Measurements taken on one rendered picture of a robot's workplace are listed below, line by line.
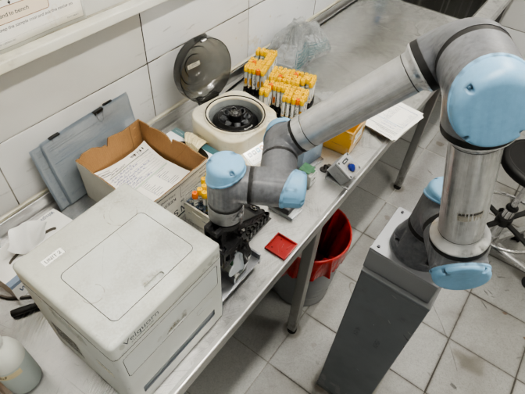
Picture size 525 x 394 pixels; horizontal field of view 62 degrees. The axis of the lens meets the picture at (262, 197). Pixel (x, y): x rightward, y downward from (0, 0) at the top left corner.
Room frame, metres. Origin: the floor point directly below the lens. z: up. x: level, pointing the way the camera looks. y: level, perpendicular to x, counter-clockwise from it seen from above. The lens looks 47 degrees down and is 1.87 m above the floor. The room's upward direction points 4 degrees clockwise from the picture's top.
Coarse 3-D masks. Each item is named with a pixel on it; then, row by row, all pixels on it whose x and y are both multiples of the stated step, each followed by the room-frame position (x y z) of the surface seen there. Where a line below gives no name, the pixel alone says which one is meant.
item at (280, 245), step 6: (270, 240) 0.74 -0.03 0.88; (276, 240) 0.75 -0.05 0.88; (282, 240) 0.75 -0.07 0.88; (288, 240) 0.75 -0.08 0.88; (270, 246) 0.73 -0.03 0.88; (276, 246) 0.73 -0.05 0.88; (282, 246) 0.73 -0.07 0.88; (288, 246) 0.73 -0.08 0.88; (294, 246) 0.73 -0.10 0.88; (270, 252) 0.71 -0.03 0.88; (276, 252) 0.71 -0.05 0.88; (282, 252) 0.71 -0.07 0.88; (288, 252) 0.71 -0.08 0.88; (282, 258) 0.69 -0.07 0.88
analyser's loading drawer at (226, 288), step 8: (256, 256) 0.66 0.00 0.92; (248, 264) 0.64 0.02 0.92; (224, 272) 0.59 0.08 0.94; (248, 272) 0.61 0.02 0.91; (224, 280) 0.58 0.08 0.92; (232, 280) 0.58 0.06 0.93; (240, 280) 0.59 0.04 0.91; (224, 288) 0.56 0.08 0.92; (232, 288) 0.56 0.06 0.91; (224, 296) 0.54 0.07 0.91
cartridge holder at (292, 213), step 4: (272, 208) 0.86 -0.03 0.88; (276, 208) 0.86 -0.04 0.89; (284, 208) 0.84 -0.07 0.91; (288, 208) 0.86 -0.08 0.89; (292, 208) 0.85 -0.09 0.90; (300, 208) 0.87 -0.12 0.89; (276, 212) 0.86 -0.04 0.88; (280, 212) 0.85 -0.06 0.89; (284, 212) 0.84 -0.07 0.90; (288, 212) 0.84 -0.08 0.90; (292, 212) 0.85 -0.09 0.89; (296, 212) 0.85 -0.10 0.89; (300, 212) 0.86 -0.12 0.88; (284, 216) 0.84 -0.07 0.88; (288, 216) 0.83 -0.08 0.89; (292, 216) 0.83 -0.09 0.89; (296, 216) 0.84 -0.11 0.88; (292, 220) 0.82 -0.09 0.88
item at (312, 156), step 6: (312, 150) 1.07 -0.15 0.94; (318, 150) 1.10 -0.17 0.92; (300, 156) 1.05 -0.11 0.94; (306, 156) 1.05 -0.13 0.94; (312, 156) 1.08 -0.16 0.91; (318, 156) 1.10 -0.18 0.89; (300, 162) 1.04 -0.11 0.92; (306, 162) 1.05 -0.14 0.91; (312, 162) 1.08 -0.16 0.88; (318, 162) 1.08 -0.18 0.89
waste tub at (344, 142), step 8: (352, 128) 1.26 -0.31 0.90; (360, 128) 1.20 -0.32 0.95; (336, 136) 1.16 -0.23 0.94; (344, 136) 1.14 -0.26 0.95; (352, 136) 1.13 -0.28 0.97; (360, 136) 1.22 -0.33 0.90; (328, 144) 1.17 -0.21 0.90; (336, 144) 1.15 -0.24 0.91; (344, 144) 1.14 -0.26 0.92; (352, 144) 1.15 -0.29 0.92; (344, 152) 1.14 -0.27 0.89
